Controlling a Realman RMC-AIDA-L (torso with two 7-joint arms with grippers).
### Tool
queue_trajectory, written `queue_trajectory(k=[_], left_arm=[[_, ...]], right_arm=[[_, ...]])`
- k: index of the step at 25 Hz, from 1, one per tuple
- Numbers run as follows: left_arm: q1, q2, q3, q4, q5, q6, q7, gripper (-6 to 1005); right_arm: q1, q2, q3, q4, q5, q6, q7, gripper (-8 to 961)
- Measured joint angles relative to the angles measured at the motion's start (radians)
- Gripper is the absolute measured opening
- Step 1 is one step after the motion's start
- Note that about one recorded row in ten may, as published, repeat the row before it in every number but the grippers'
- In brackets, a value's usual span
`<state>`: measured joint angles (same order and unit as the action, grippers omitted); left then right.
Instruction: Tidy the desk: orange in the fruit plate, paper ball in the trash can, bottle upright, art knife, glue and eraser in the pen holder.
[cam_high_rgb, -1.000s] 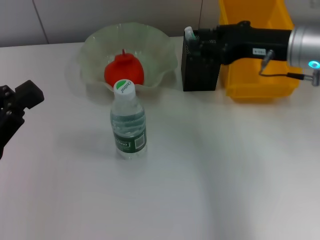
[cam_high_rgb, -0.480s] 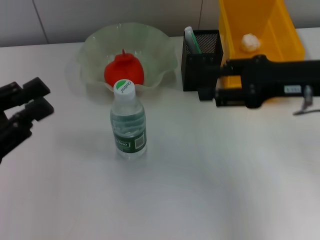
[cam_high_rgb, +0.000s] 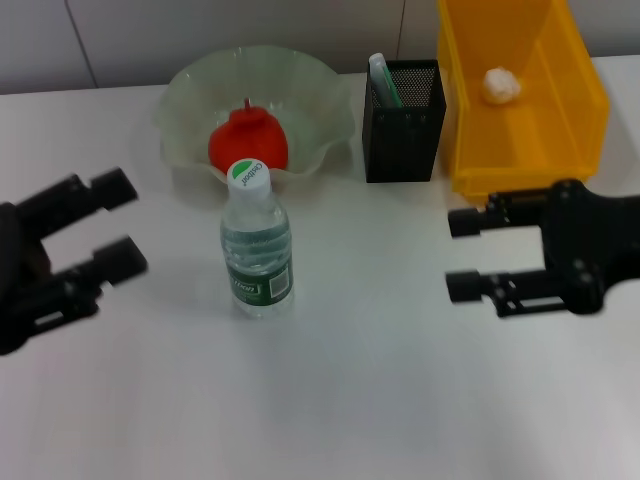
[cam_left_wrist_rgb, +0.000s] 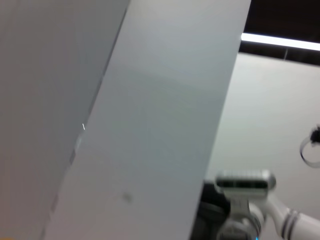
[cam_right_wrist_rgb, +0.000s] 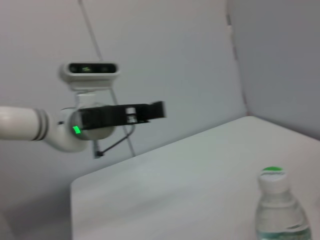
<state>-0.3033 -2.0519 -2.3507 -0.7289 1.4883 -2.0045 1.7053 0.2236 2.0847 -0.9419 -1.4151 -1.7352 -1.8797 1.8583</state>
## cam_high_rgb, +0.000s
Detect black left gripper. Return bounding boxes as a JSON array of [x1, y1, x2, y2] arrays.
[[0, 167, 150, 357]]

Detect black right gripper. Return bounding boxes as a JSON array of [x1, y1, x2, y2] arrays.
[[445, 179, 640, 318]]

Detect clear green-label water bottle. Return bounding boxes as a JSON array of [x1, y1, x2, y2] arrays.
[[219, 158, 296, 322]]

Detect red pumpkin toy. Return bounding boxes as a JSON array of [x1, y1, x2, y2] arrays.
[[207, 97, 292, 172]]

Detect white paper ball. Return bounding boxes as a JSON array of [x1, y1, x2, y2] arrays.
[[480, 66, 523, 106]]

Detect grey marker pen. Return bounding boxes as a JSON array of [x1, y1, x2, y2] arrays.
[[368, 52, 396, 108]]

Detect black mesh pen holder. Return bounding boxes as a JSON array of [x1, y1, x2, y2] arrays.
[[362, 59, 448, 184]]

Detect green wavy glass fruit bowl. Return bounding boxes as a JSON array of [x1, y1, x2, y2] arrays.
[[157, 45, 357, 184]]

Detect yellow plastic bin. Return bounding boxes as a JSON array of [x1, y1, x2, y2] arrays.
[[436, 0, 612, 201]]

